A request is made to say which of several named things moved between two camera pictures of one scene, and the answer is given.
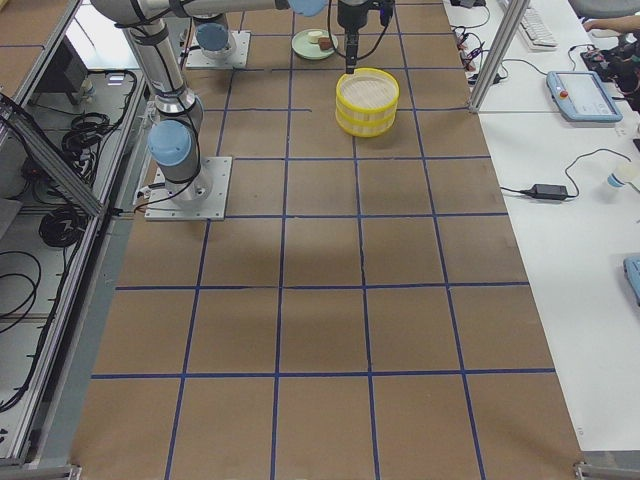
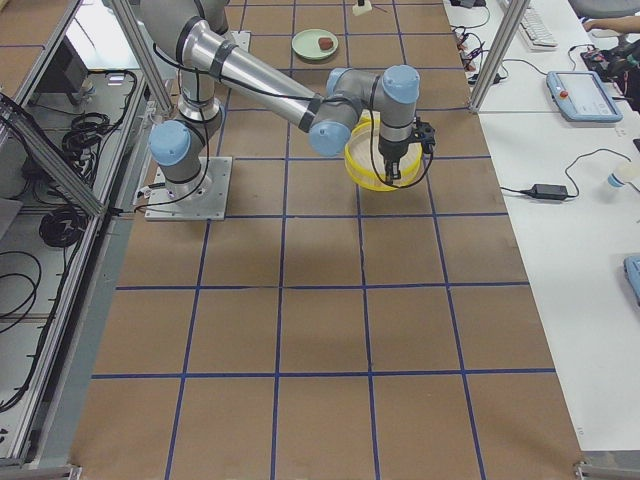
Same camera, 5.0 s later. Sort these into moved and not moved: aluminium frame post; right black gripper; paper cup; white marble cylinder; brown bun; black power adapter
Moved: right black gripper; white marble cylinder
Not moved: black power adapter; aluminium frame post; brown bun; paper cup
